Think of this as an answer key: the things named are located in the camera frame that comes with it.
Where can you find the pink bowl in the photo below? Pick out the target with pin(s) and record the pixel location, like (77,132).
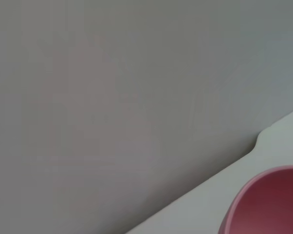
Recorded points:
(271,202)

